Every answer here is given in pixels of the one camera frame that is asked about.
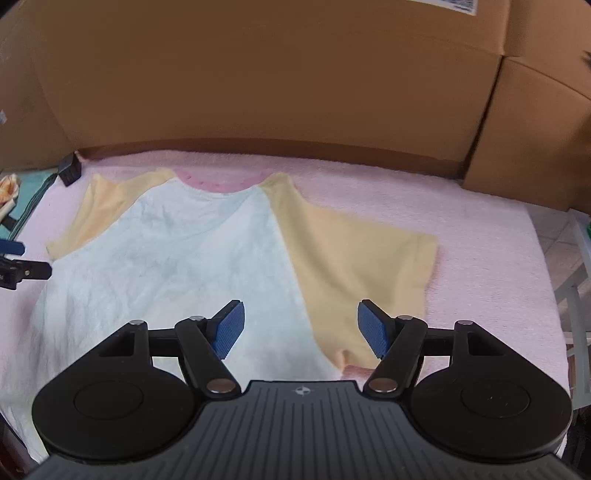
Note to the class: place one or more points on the orange patterned cloth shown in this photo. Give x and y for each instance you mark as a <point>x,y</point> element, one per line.
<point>8,190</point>

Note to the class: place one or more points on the teal cloth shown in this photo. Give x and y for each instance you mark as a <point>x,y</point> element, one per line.
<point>34,194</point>

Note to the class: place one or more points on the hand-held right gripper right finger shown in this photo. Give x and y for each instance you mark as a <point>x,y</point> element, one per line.
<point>374,330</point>

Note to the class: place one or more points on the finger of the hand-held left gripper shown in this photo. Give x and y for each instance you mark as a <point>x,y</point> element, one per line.
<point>11,247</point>
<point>27,271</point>

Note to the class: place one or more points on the cardboard box at blanket end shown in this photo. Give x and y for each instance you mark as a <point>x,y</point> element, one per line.
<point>531,138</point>

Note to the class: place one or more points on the pink fleece blanket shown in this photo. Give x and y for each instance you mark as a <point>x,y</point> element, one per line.
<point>461,258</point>

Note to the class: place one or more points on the large long cardboard box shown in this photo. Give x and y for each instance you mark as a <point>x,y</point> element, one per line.
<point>277,83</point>

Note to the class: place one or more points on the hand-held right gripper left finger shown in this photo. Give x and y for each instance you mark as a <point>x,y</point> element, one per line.
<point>228,330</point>

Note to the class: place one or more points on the white and yellow T-shirt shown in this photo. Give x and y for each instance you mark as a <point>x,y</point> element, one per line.
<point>184,258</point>

